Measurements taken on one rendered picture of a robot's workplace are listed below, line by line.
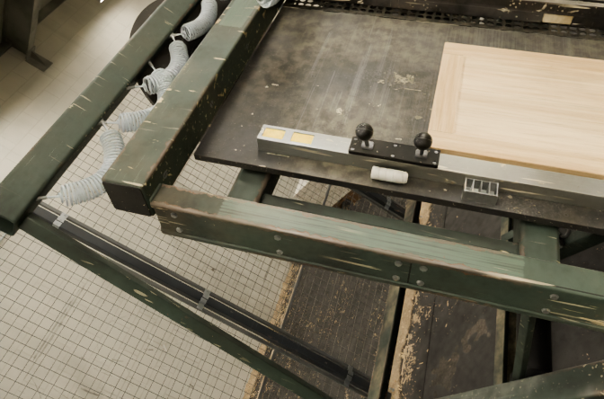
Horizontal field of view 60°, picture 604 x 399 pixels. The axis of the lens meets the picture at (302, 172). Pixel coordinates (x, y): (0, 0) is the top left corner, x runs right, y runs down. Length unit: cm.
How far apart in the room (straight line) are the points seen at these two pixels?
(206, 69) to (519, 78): 82
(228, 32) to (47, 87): 549
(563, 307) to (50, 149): 136
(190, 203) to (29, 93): 576
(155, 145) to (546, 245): 86
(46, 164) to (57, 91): 525
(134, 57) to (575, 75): 138
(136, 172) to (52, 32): 636
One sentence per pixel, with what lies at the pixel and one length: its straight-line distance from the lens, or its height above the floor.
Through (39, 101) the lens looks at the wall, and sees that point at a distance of 674.
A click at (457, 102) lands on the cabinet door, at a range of 137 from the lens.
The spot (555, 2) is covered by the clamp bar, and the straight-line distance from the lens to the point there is 174.
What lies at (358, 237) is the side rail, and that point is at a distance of 102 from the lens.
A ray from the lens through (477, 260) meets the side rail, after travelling 102.
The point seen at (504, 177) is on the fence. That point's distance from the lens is 118.
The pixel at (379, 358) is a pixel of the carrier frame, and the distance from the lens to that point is 217.
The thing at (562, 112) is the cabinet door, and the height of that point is 111.
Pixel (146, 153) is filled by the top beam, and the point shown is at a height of 189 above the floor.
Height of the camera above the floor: 182
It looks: 12 degrees down
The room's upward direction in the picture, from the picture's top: 58 degrees counter-clockwise
